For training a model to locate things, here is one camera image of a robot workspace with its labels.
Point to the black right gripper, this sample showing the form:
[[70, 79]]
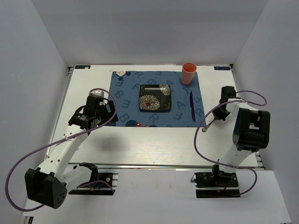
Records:
[[218, 115]]

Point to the blue table label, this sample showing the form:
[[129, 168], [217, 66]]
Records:
[[222, 68], [82, 67]]

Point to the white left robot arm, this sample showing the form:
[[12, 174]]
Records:
[[50, 182]]

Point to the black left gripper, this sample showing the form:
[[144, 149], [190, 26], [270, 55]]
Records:
[[108, 114]]

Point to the right blue table label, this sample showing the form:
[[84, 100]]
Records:
[[222, 68]]

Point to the black floral square plate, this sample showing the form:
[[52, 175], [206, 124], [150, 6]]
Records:
[[155, 98]]

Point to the blue cartoon print cloth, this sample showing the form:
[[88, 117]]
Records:
[[125, 86]]

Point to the left blue table label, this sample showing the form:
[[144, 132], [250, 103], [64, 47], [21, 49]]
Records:
[[82, 67]]

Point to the purple plastic knife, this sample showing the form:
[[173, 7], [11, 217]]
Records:
[[192, 107]]

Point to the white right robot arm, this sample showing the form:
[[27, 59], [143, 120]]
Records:
[[251, 131]]

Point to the silver fork pink band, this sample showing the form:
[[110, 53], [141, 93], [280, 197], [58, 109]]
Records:
[[204, 129]]

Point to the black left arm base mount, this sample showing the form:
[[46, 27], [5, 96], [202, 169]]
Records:
[[103, 185]]

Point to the pink plastic cup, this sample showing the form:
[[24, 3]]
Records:
[[188, 72]]

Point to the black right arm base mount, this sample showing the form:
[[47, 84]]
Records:
[[208, 186]]

